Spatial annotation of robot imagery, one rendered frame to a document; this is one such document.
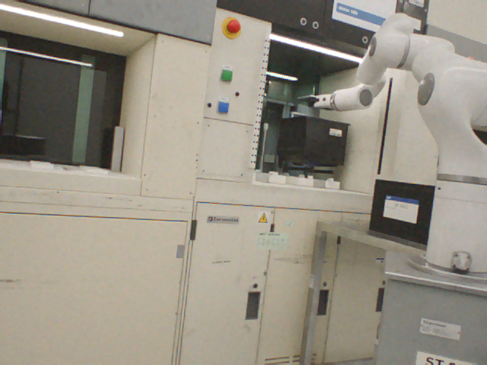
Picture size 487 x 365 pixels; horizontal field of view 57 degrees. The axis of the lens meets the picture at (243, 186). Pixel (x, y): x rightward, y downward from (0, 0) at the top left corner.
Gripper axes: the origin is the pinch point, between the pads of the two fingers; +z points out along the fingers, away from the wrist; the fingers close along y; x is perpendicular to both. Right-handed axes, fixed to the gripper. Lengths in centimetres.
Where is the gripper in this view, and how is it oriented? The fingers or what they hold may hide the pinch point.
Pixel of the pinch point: (315, 103)
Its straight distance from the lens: 197.6
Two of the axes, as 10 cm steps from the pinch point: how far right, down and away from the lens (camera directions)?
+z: -4.4, -0.9, 8.9
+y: 8.9, 0.8, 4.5
